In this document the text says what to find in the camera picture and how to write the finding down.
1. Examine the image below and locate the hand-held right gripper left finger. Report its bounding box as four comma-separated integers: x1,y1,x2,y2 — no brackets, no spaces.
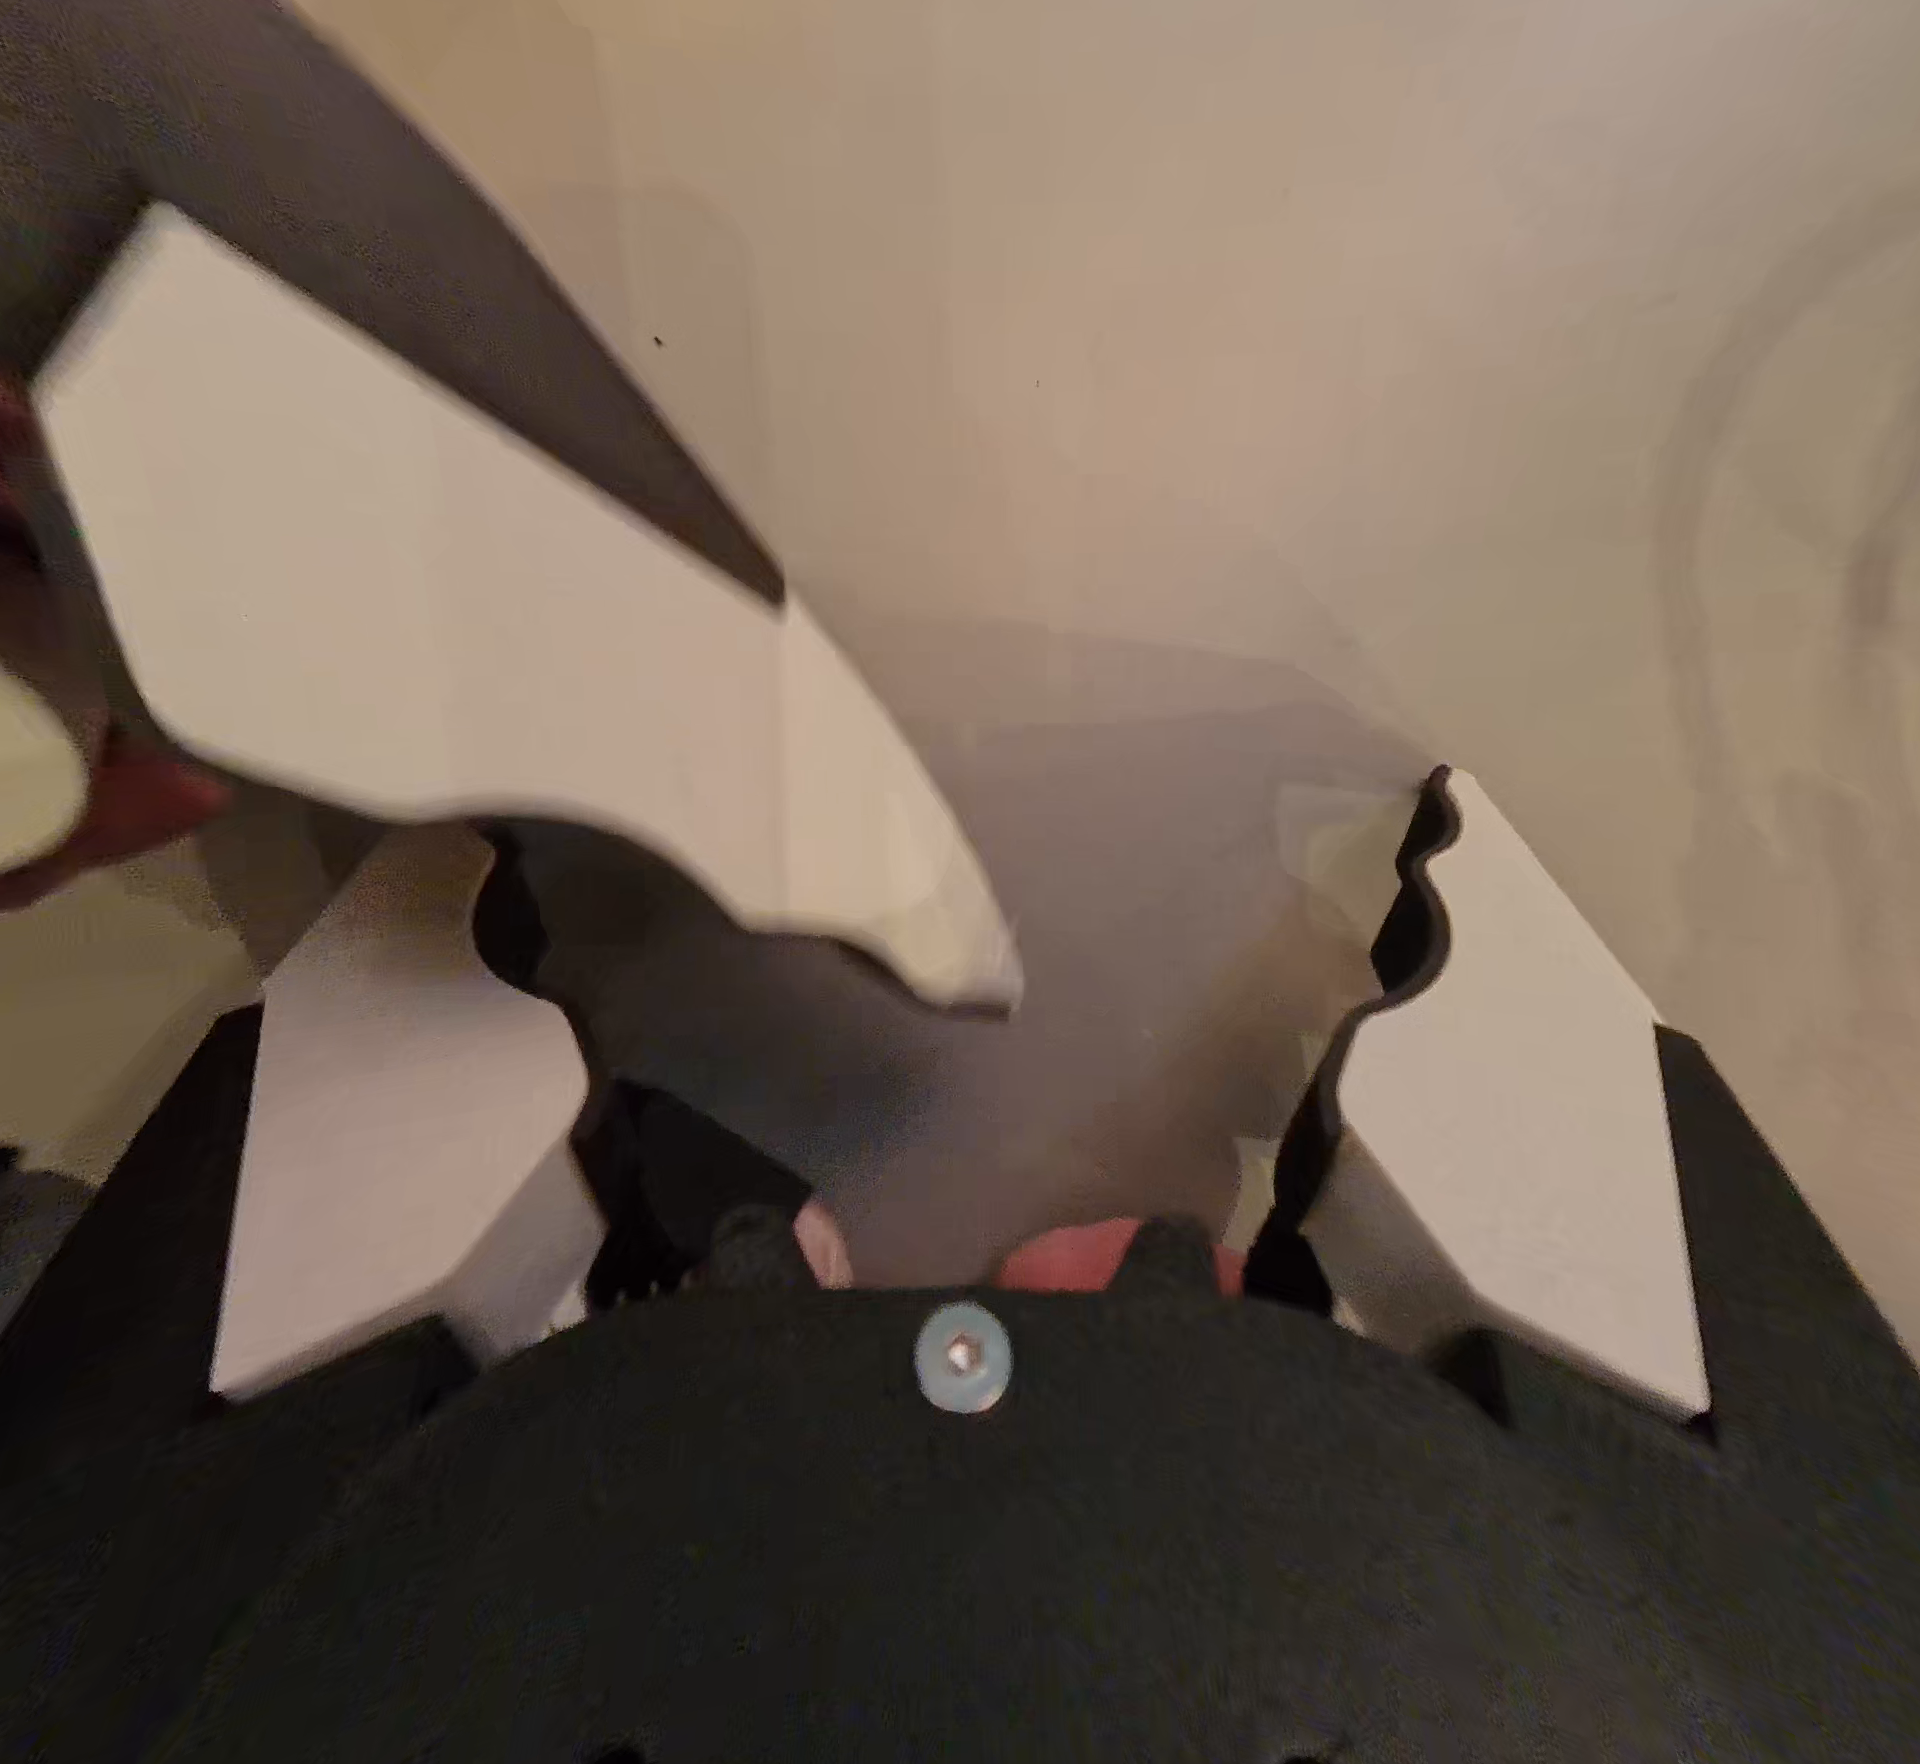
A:
210,822,819,1401

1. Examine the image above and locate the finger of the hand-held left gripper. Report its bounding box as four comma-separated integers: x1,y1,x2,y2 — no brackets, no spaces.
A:
26,202,1028,1023

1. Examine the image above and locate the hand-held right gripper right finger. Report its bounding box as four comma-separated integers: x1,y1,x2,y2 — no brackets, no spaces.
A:
1242,763,1714,1421

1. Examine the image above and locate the person's right hand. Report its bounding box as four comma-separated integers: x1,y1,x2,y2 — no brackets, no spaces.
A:
994,1214,1250,1298

